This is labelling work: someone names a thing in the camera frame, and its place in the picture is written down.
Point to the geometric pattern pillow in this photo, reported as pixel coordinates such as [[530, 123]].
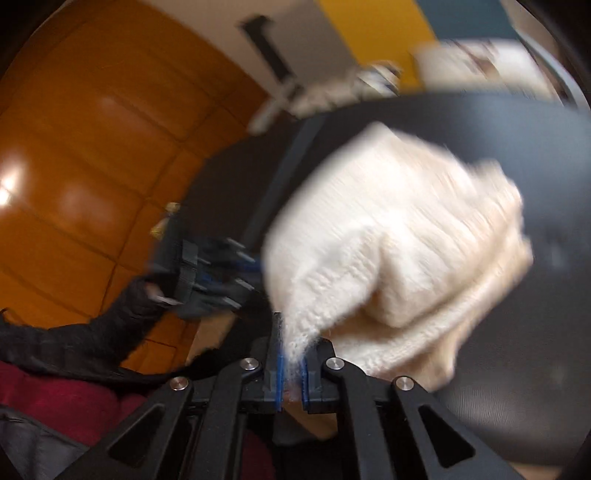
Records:
[[341, 87]]

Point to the person's left forearm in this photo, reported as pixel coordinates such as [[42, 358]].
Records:
[[69, 341]]

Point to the orange wooden wardrobe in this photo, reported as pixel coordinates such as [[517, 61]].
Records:
[[92, 161]]

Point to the yellow patterned bag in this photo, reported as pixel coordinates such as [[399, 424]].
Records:
[[164, 221]]

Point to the person's grey jacket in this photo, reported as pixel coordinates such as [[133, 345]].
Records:
[[32, 447]]

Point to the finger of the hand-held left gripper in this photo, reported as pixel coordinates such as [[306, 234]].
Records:
[[231, 256], [217, 297]]

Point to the person's red garment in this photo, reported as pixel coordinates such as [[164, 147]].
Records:
[[69, 406]]

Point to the grey yellow blue sofa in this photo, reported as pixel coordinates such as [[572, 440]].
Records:
[[369, 27]]

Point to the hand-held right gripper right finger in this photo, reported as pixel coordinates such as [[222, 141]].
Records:
[[304, 383]]

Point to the cream knit sweater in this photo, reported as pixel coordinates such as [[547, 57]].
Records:
[[392, 230]]

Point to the white deer print pillow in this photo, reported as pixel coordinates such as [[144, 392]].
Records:
[[471, 69]]

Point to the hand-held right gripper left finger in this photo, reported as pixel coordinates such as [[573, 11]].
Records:
[[278, 374]]

